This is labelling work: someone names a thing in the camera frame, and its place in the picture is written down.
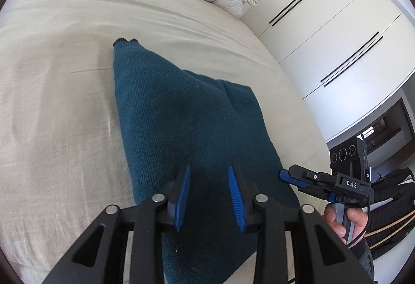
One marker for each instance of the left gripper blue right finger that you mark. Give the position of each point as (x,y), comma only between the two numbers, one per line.
(247,217)

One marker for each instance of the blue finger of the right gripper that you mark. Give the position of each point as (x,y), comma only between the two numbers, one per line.
(295,176)

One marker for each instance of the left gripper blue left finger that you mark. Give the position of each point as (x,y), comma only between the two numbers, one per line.
(177,199)

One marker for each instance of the dark teal knit sweater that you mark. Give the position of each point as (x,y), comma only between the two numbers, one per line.
(169,118)

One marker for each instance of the black backpack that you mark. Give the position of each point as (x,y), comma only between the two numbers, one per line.
(392,213)

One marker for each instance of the beige bed with sheet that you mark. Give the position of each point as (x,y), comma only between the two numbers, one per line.
(62,158)

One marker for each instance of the white wardrobe with black handles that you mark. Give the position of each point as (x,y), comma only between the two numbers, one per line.
(346,57)

